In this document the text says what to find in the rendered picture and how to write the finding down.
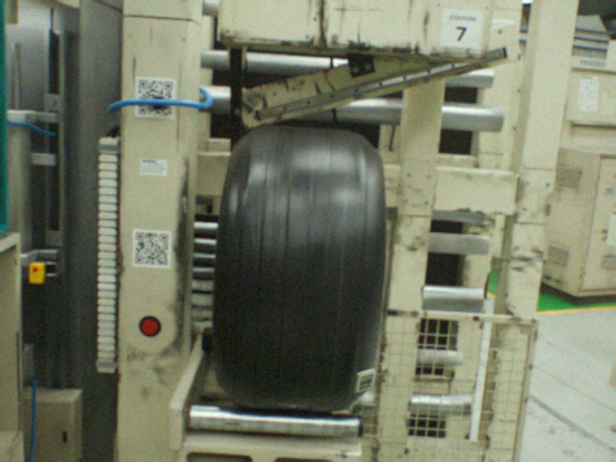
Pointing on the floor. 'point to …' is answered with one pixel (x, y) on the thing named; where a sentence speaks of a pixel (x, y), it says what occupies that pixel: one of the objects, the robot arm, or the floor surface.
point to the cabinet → (582, 227)
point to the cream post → (130, 346)
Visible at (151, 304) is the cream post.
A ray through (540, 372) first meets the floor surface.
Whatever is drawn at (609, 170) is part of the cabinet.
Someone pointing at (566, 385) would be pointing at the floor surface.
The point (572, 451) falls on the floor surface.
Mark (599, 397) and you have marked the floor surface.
